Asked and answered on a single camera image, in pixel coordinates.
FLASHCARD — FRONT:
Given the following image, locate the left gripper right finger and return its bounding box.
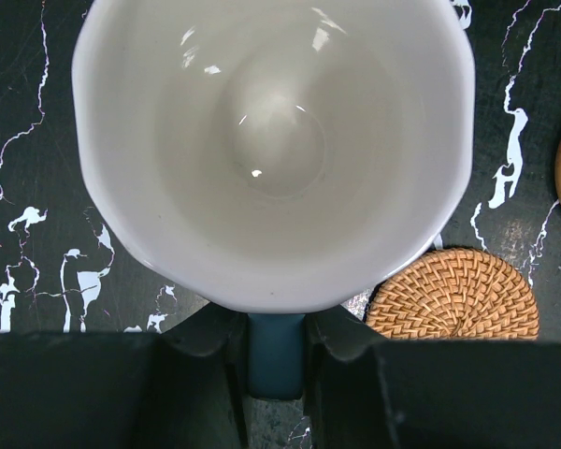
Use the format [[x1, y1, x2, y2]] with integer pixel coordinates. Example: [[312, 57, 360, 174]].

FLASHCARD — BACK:
[[305, 307, 561, 448]]

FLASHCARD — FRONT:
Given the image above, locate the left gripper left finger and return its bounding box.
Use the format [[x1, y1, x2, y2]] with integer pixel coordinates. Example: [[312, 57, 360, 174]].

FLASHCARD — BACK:
[[0, 304, 248, 448]]

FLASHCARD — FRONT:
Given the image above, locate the woven rattan coaster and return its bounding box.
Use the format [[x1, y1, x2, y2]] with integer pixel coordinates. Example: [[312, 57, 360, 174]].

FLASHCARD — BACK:
[[366, 248, 539, 340]]

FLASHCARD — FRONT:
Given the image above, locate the light blue cup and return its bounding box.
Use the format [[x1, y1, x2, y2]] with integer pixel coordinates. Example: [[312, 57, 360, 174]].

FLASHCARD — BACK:
[[71, 1, 475, 399]]

